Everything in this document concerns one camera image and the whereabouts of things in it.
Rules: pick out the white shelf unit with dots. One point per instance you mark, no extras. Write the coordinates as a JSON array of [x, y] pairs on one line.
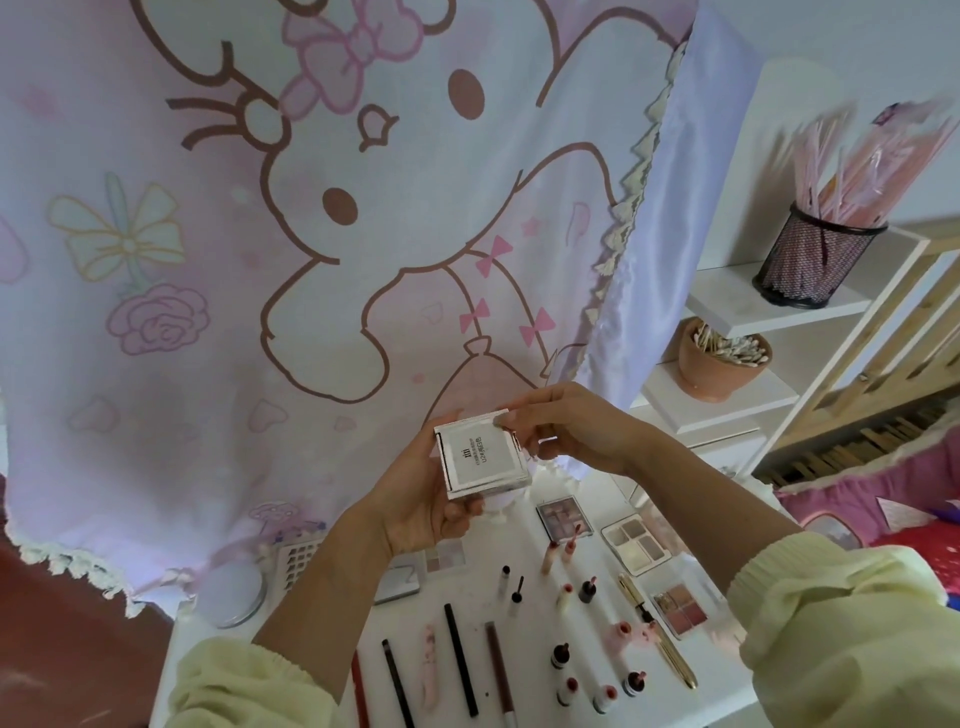
[[750, 300]]

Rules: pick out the red lip pencil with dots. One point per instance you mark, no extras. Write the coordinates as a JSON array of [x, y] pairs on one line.
[[360, 690]]

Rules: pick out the dark brown eyeshadow palette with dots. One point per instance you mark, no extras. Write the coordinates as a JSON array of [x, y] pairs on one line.
[[564, 519]]

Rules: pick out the person's right hand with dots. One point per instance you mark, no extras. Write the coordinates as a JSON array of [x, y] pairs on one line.
[[578, 428]]

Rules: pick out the tan eyeshadow palette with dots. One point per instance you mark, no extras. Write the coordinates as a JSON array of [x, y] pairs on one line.
[[635, 543]]

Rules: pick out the person's left forearm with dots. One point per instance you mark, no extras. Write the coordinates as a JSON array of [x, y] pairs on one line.
[[300, 615]]

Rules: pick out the terracotta pot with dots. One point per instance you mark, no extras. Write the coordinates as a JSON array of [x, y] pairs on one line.
[[713, 375]]

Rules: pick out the clear eyeshadow palette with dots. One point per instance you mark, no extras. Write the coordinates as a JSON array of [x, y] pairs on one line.
[[444, 555]]

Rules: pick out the bunch of pink sticks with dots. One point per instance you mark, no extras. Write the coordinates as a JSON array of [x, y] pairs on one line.
[[863, 158]]

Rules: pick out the small brown quad eyeshadow palette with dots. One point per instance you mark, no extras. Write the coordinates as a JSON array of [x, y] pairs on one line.
[[680, 608]]

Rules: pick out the white square compact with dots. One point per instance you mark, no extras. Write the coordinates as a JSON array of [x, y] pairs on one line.
[[480, 455]]

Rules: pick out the red shiny packet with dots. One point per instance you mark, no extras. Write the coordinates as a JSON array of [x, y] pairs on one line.
[[930, 555]]

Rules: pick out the person's left hand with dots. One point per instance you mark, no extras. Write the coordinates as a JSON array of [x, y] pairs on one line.
[[413, 503]]

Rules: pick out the lavender rectangular palette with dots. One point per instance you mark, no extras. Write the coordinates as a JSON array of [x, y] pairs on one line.
[[398, 582]]

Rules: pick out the round silver compact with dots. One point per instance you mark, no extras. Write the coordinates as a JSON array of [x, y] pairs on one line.
[[230, 594]]

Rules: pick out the pink cushion compact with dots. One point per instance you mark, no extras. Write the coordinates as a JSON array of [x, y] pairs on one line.
[[833, 528]]

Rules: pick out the white false eyelash tray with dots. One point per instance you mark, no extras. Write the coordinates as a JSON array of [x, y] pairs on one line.
[[293, 558]]

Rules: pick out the bunch of cotton swabs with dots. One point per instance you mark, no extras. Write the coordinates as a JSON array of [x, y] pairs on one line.
[[731, 348]]

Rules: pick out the pink cartoon print cloth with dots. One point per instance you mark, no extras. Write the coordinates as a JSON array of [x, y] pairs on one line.
[[150, 300]]

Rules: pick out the reddish brown door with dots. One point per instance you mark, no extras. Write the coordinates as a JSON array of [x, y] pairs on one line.
[[60, 660]]

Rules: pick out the white table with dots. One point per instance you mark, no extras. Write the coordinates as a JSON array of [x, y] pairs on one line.
[[210, 660]]

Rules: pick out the person's right forearm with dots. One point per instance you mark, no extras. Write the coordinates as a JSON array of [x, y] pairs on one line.
[[750, 555]]

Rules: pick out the wooden bed frame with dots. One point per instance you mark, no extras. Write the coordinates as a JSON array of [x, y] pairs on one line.
[[885, 353]]

